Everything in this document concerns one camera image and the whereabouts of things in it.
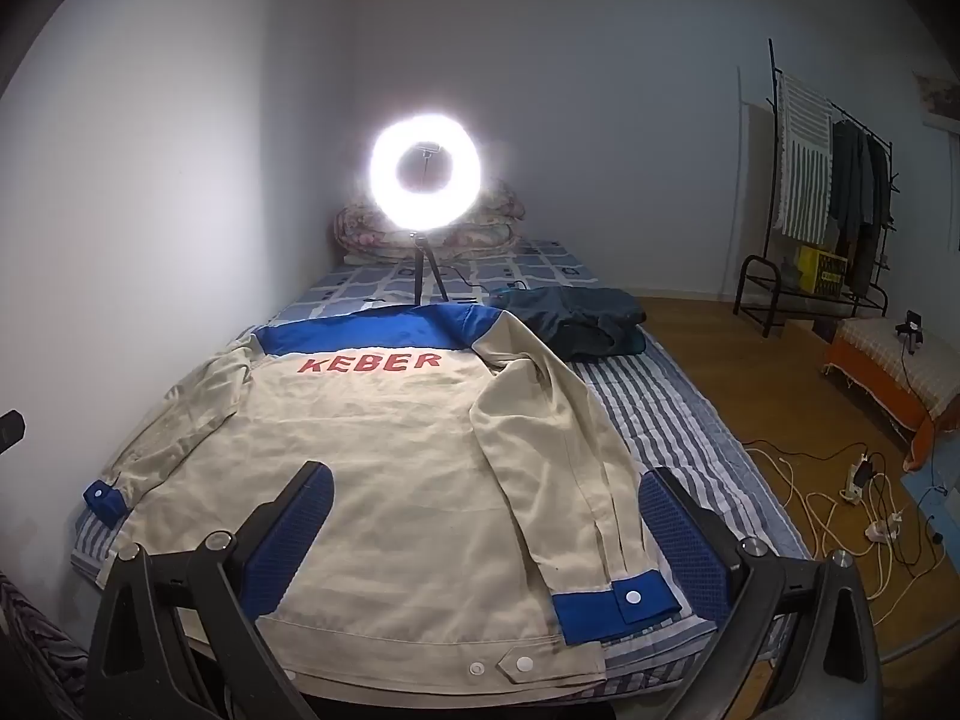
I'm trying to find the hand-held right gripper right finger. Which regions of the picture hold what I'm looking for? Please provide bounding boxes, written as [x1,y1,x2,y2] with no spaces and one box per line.
[637,467,884,720]

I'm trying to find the wall poster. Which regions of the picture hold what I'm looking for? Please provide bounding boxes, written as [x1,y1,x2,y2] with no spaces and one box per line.
[911,71,960,125]

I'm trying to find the orange covered bench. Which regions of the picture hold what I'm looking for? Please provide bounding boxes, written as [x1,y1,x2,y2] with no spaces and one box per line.
[821,315,960,470]

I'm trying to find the white wall conduit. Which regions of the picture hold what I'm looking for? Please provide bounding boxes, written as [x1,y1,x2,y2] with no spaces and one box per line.
[722,64,752,301]

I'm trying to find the folded floral quilt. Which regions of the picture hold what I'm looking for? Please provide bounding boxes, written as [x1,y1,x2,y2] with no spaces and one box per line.
[332,181,526,265]

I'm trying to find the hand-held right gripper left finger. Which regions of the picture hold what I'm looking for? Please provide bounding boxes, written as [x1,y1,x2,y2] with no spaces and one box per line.
[81,460,335,720]

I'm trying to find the bed with blue patterned sheet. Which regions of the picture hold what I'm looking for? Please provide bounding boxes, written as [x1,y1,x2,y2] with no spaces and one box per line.
[71,330,815,698]

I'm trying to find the dark striped cloth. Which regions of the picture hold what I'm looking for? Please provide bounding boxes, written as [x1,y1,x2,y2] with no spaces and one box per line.
[0,570,85,720]

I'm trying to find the dark hanging clothes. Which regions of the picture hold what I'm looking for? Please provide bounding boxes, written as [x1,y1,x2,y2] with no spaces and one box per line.
[829,118,897,293]

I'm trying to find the black tripod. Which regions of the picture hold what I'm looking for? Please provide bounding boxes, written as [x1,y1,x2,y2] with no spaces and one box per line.
[409,231,451,308]

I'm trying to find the blue checked bed sheet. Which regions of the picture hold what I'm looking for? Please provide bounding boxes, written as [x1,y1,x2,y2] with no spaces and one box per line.
[281,238,601,323]

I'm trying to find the ring light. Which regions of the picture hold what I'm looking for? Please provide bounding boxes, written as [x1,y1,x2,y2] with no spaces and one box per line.
[367,114,485,233]

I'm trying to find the black clothes rack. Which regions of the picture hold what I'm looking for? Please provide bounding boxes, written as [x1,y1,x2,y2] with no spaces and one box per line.
[733,37,901,338]

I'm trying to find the black cable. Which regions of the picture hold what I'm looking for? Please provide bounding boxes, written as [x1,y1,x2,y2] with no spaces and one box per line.
[442,262,526,295]

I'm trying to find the white power strip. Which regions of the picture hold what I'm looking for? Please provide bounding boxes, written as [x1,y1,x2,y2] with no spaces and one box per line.
[840,450,875,502]

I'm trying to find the yellow box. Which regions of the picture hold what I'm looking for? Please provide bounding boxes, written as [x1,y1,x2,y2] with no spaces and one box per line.
[795,244,852,293]

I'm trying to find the beige and blue work jacket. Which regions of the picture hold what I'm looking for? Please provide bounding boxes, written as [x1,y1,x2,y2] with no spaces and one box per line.
[82,302,685,700]

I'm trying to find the dark teal folded clothes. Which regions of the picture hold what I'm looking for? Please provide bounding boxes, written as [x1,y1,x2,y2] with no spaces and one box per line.
[504,286,647,361]

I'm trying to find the green striped towel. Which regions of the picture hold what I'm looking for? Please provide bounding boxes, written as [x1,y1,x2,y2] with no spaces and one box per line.
[776,71,835,237]

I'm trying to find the blue floor mat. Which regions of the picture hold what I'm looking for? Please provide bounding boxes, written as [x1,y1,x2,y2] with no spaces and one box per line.
[900,465,960,515]

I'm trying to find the white cable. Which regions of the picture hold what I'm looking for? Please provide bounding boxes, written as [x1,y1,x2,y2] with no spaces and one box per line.
[742,442,901,601]

